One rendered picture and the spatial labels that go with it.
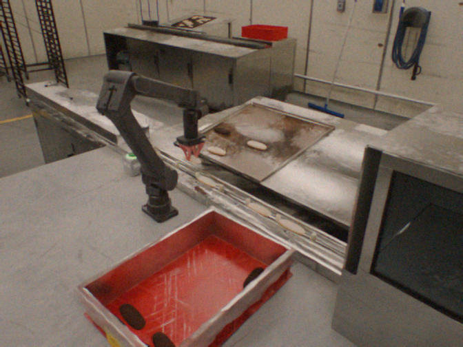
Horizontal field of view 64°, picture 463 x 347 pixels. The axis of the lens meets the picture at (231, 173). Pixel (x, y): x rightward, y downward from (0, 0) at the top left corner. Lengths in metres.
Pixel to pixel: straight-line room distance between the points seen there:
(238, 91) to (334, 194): 3.03
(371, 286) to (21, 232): 1.09
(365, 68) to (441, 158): 4.47
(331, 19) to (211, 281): 4.61
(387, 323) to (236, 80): 3.56
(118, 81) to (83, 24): 7.81
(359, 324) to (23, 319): 0.81
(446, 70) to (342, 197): 3.60
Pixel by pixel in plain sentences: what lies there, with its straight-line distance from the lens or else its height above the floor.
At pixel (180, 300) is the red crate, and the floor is 0.82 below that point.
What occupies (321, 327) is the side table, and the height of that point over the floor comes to 0.82.
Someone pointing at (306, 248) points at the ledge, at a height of 0.86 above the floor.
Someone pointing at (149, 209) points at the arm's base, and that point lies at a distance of 1.34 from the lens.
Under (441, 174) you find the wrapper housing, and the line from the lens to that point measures 0.67.
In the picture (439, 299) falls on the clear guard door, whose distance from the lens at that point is 0.80.
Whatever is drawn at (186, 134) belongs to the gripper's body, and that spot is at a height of 1.04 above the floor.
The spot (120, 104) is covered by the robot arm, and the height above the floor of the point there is 1.27.
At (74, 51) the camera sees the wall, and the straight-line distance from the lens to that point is 8.81.
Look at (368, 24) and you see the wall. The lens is 5.10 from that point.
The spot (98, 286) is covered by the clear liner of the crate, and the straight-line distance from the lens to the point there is 1.01.
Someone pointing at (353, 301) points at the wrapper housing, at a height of 0.94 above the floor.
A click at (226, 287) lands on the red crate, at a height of 0.82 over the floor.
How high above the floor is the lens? 1.57
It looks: 28 degrees down
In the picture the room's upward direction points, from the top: straight up
